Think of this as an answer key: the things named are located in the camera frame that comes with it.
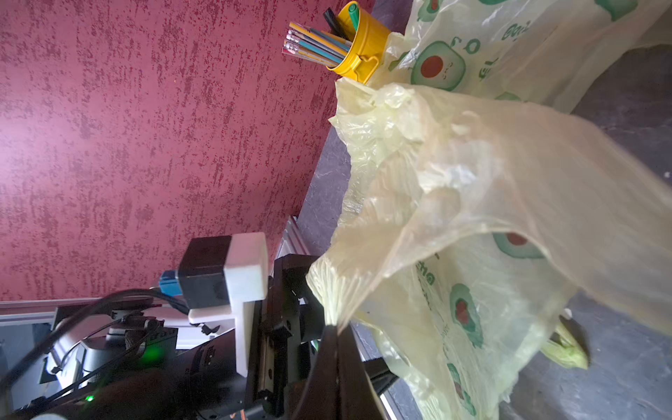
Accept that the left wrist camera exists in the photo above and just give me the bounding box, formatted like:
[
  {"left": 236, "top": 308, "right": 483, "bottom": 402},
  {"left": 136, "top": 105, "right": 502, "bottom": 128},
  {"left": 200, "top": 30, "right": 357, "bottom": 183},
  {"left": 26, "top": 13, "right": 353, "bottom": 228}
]
[{"left": 159, "top": 232, "right": 269, "bottom": 377}]

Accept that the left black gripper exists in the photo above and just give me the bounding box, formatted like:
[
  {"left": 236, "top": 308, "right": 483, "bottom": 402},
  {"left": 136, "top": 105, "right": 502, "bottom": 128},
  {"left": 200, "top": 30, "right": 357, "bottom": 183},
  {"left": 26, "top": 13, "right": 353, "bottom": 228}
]
[{"left": 244, "top": 254, "right": 324, "bottom": 419}]

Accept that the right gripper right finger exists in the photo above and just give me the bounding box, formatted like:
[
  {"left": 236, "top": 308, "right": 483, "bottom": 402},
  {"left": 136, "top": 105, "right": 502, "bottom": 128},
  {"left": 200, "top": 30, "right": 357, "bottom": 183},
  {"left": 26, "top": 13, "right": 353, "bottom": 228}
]
[{"left": 338, "top": 327, "right": 387, "bottom": 420}]

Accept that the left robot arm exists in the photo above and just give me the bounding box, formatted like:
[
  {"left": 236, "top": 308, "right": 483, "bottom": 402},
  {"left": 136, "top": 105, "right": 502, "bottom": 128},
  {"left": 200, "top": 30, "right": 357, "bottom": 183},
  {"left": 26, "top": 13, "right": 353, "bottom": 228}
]
[{"left": 1, "top": 255, "right": 324, "bottom": 419}]

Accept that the yellow pencil cup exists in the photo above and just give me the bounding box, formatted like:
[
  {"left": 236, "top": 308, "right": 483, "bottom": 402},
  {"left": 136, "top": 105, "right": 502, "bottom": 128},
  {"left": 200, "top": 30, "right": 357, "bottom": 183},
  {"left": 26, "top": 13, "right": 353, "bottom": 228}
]
[{"left": 283, "top": 1, "right": 390, "bottom": 84}]

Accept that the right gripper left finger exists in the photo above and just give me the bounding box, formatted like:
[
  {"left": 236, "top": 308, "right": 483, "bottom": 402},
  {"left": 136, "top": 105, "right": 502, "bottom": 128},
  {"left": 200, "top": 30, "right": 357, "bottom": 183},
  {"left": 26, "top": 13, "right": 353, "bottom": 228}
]
[{"left": 292, "top": 325, "right": 341, "bottom": 419}]

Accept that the green plastic bag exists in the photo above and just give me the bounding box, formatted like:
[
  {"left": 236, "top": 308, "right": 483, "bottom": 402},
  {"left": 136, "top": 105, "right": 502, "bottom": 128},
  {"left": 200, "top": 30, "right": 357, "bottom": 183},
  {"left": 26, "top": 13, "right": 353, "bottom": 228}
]
[{"left": 308, "top": 1, "right": 671, "bottom": 419}]

